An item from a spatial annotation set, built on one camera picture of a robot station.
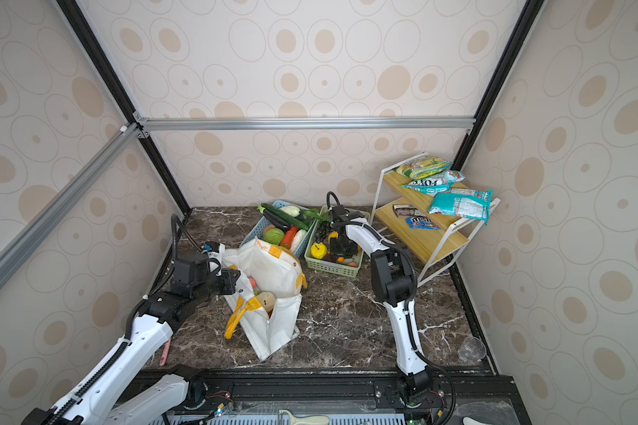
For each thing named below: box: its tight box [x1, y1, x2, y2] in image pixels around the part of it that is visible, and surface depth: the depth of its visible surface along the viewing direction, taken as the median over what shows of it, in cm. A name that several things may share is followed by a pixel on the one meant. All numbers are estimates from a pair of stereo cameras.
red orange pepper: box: [280, 225, 299, 250], surface depth 105 cm
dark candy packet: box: [392, 203, 426, 217], surface depth 98 cm
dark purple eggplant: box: [257, 205, 291, 232], surface depth 108 cm
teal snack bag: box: [428, 188, 493, 226], surface depth 73 cm
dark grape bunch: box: [315, 220, 331, 243], surface depth 105 cm
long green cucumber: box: [260, 202, 310, 232], surface depth 108 cm
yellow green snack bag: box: [393, 155, 454, 180], surface depth 79 cm
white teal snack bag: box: [400, 170, 466, 197], surface depth 78 cm
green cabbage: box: [262, 224, 285, 246], surface depth 102 cm
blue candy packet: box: [405, 215, 442, 231], surface depth 94 cm
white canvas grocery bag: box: [221, 236, 308, 362], surface depth 85 cm
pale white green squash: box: [279, 205, 302, 217], surface depth 109 cm
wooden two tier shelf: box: [370, 152, 502, 288], surface depth 82 cm
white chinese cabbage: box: [290, 229, 307, 255], surface depth 103 cm
